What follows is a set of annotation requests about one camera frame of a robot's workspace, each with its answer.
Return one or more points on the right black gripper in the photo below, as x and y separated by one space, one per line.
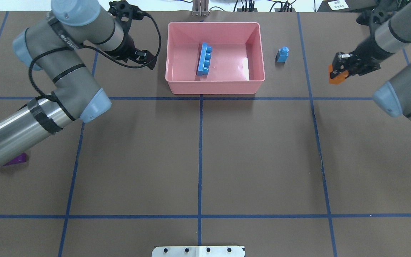
367 49

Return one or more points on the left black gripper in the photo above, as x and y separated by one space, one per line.
126 49

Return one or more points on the orange sloped toy block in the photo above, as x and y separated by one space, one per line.
337 77

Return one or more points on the long blue toy block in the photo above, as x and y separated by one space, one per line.
205 56

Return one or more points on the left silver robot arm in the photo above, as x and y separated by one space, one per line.
67 90

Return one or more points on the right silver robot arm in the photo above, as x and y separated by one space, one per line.
389 23

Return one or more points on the pink plastic box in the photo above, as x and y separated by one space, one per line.
237 64

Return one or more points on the small blue toy block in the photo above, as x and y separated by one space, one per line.
282 54

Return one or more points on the black usb hub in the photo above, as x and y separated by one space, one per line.
244 6
283 6

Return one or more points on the brown paper table cover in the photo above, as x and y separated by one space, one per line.
301 168

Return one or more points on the purple toy block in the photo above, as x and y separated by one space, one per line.
22 158

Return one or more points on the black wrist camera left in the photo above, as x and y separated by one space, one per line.
123 9

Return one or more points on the aluminium frame post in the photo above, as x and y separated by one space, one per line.
200 8

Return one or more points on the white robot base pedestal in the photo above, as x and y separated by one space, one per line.
199 251

